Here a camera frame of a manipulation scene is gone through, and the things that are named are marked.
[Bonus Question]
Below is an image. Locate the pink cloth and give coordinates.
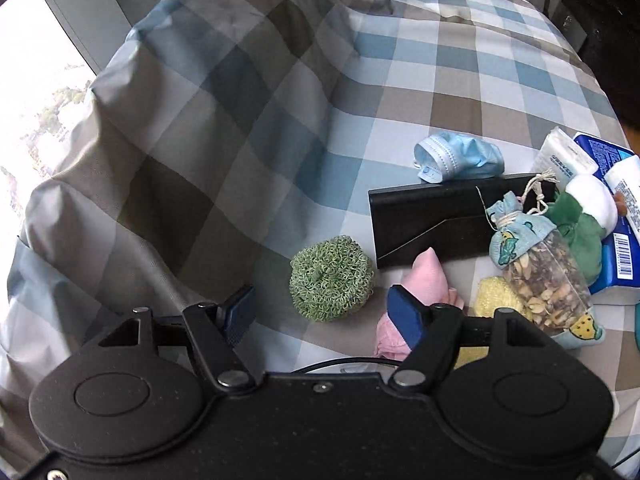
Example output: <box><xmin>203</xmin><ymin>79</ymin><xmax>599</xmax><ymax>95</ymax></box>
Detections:
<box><xmin>374</xmin><ymin>248</ymin><xmax>464</xmax><ymax>361</ymax></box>

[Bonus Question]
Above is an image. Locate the green mesh scrubber ball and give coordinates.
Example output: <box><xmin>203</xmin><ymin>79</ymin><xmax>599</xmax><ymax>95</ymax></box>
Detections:
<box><xmin>288</xmin><ymin>235</ymin><xmax>375</xmax><ymax>322</ymax></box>

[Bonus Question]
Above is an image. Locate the herb sachet pouch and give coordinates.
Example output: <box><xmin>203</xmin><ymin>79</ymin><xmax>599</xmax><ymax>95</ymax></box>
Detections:
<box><xmin>485</xmin><ymin>170</ymin><xmax>605</xmax><ymax>350</ymax></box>

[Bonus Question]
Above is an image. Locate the blue face mask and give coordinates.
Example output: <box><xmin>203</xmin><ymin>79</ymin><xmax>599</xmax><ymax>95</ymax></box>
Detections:
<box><xmin>413</xmin><ymin>131</ymin><xmax>504</xmax><ymax>184</ymax></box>

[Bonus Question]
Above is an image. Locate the small white tissue pack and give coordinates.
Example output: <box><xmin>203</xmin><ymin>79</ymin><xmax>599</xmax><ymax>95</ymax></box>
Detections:
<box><xmin>530</xmin><ymin>127</ymin><xmax>599</xmax><ymax>191</ymax></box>

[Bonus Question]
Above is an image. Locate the black glasses case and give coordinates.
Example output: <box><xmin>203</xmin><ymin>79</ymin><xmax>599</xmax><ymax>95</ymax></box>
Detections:
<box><xmin>368</xmin><ymin>174</ymin><xmax>533</xmax><ymax>270</ymax></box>

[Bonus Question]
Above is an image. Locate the snowman plush toy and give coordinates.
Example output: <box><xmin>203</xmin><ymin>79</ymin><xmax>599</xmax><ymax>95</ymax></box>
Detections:
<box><xmin>544</xmin><ymin>174</ymin><xmax>626</xmax><ymax>285</ymax></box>

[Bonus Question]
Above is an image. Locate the blue Tempo tissue pack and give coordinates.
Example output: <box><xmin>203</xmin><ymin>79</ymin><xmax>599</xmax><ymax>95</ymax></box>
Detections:
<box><xmin>567</xmin><ymin>133</ymin><xmax>639</xmax><ymax>304</ymax></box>

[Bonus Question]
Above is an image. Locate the checkered sofa cover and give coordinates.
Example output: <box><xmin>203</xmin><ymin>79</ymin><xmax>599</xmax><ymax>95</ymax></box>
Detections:
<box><xmin>1</xmin><ymin>0</ymin><xmax>625</xmax><ymax>477</ymax></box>

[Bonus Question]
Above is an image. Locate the black cable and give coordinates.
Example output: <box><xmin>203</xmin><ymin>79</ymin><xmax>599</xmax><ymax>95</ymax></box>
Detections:
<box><xmin>294</xmin><ymin>357</ymin><xmax>402</xmax><ymax>375</ymax></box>

